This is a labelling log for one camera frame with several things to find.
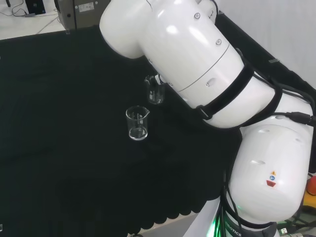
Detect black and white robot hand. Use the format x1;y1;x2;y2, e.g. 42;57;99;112
145;74;165;87

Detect clear glass beaker white scale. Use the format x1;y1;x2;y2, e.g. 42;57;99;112
147;75;166;105

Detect clear glass beaker 200ml print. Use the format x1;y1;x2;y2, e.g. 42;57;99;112
125;105;151;141

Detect grey metal cabinet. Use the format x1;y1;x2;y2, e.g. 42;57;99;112
54;0;111;30

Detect black bench cloth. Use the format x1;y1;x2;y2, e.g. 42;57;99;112
0;9;316;237

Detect black box device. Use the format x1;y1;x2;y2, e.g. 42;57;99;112
24;0;47;14

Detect yellow stop button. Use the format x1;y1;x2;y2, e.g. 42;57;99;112
302;172;316;217

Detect black cable with plug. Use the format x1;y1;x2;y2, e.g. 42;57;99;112
274;111;314;125

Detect thin grey cable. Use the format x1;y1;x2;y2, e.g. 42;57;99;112
0;3;58;18

